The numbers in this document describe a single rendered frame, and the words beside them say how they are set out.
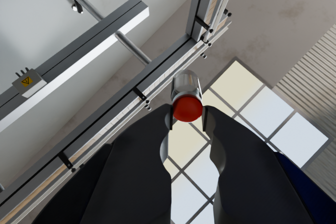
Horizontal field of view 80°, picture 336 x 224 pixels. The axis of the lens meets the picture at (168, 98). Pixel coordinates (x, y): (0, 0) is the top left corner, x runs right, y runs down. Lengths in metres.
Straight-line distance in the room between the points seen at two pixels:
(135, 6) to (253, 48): 1.83
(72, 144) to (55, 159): 0.10
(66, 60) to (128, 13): 0.45
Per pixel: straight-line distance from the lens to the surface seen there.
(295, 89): 2.87
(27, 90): 1.21
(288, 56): 2.93
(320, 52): 3.11
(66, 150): 1.08
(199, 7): 1.00
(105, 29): 1.28
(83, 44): 1.26
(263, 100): 2.69
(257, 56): 2.81
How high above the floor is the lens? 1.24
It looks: 11 degrees down
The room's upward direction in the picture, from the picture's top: 134 degrees clockwise
